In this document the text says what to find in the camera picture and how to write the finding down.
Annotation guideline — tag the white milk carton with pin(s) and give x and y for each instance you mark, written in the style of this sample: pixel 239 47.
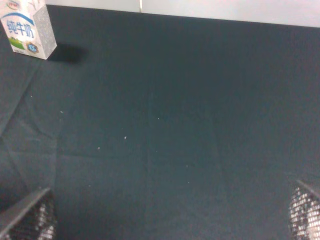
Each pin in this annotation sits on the white milk carton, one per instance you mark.
pixel 28 27

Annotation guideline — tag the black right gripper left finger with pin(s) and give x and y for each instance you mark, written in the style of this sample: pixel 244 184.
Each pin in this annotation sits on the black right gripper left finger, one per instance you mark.
pixel 32 218

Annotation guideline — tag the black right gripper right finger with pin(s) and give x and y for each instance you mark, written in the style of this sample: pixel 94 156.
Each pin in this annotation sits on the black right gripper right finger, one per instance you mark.
pixel 304 211

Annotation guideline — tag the black tablecloth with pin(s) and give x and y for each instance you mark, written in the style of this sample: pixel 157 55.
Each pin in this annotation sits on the black tablecloth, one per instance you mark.
pixel 154 127

